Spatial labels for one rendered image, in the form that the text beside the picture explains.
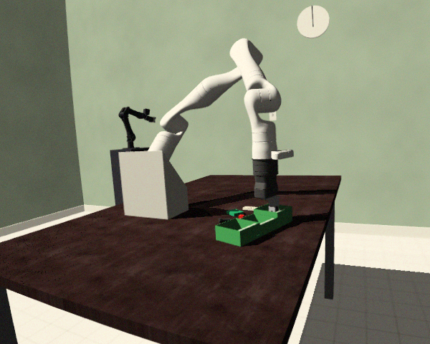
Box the white domino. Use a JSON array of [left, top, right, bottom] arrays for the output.
[[243, 206, 258, 211]]

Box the green three-compartment bin rack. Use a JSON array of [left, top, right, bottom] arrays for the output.
[[215, 204, 292, 247]]

